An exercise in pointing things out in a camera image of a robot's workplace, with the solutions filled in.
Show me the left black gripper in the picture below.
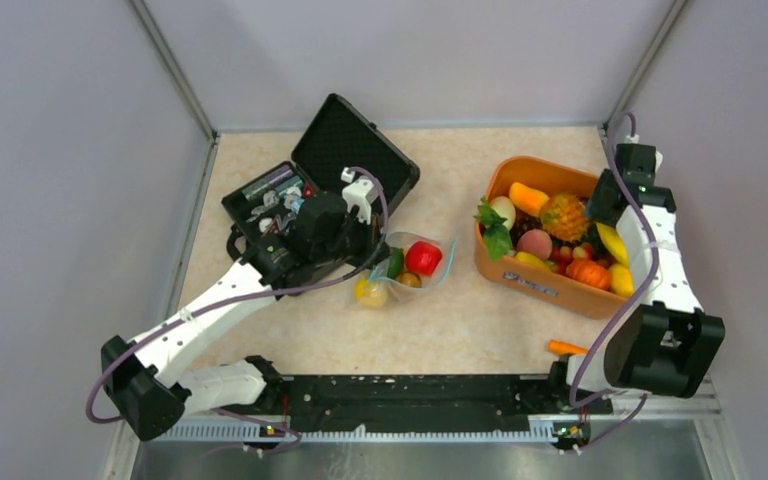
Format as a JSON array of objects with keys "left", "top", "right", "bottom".
[{"left": 313, "top": 207, "right": 394, "bottom": 270}]

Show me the small orange pumpkin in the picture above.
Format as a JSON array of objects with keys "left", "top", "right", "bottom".
[{"left": 565, "top": 258, "right": 612, "bottom": 290}]

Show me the green lime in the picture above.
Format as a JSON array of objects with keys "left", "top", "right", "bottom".
[{"left": 386, "top": 247, "right": 405, "bottom": 279}]

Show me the yellow orange peach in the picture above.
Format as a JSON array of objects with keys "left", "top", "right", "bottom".
[{"left": 354, "top": 279, "right": 390, "bottom": 309}]

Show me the clear zip top bag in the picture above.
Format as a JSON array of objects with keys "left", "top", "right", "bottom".
[{"left": 351, "top": 231, "right": 458, "bottom": 309}]

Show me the brown potato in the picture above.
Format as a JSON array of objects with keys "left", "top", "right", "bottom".
[{"left": 396, "top": 271, "right": 423, "bottom": 288}]

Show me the red apple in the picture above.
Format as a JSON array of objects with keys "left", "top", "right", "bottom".
[{"left": 404, "top": 241, "right": 443, "bottom": 277}]

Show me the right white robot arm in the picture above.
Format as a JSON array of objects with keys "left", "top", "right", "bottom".
[{"left": 546, "top": 136, "right": 726, "bottom": 412}]

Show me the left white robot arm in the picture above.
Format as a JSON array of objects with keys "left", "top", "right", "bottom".
[{"left": 86, "top": 187, "right": 388, "bottom": 441}]

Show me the yellow banana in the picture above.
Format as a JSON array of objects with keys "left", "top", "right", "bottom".
[{"left": 595, "top": 222, "right": 630, "bottom": 267}]

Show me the orange pineapple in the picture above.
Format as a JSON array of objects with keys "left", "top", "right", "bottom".
[{"left": 538, "top": 193, "right": 592, "bottom": 242}]

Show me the orange mango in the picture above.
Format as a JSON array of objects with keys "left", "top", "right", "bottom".
[{"left": 508, "top": 182, "right": 550, "bottom": 217}]

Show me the black poker chip case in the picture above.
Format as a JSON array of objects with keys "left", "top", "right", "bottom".
[{"left": 221, "top": 93, "right": 420, "bottom": 260}]

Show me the yellow lemon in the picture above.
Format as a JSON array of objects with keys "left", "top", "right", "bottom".
[{"left": 514, "top": 252, "right": 553, "bottom": 273}]

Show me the orange plastic basket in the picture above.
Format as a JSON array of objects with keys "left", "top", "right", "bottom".
[{"left": 473, "top": 156, "right": 626, "bottom": 320}]

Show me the white radish with leaves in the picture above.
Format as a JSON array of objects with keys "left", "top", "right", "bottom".
[{"left": 474, "top": 196, "right": 516, "bottom": 261}]

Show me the orange carrot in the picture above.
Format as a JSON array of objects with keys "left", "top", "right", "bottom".
[{"left": 547, "top": 340, "right": 589, "bottom": 356}]

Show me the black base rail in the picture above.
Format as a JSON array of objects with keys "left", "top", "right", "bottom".
[{"left": 216, "top": 357, "right": 614, "bottom": 451}]

